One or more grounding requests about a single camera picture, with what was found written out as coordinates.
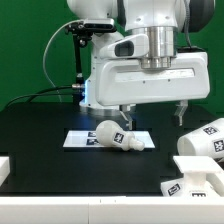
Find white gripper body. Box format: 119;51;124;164
95;52;210;106

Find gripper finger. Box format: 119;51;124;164
174;100;188;126
119;105;133;130

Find white lamp bulb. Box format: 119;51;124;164
96;120;145;151

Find white lamp base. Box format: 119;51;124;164
160;156;224;198

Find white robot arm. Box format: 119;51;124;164
67;0;215;120

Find white lamp shade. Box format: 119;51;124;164
177;118;224;162

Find white tag sheet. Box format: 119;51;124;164
63;130;155;148

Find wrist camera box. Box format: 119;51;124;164
99;34;149;59

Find black camera stand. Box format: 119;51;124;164
64;18;118;98

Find grey cable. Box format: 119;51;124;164
42;19;84;103

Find black cables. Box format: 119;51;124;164
3;84;84;109

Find white front rail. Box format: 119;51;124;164
0;197;224;224

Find white left corner bracket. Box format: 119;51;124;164
0;157;10;186

